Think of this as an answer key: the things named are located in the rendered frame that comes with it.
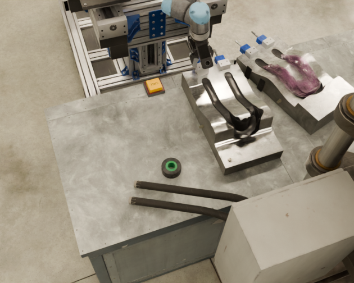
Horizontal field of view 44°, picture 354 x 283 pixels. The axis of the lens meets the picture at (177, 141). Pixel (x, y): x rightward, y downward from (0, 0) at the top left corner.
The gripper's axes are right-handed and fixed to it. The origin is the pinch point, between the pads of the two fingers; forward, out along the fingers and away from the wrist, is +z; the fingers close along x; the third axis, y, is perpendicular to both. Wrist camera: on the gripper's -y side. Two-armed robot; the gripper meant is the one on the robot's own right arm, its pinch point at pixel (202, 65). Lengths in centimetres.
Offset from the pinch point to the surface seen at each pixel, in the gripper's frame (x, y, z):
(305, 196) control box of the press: 6, -80, -66
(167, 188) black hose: 33, -48, -3
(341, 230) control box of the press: 2, -90, -67
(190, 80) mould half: 6.4, -2.9, 3.9
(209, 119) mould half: 7.2, -27.2, -3.6
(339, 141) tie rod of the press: -12, -68, -57
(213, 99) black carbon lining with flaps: 0.4, -15.3, 4.2
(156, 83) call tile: 20.7, 3.6, 8.2
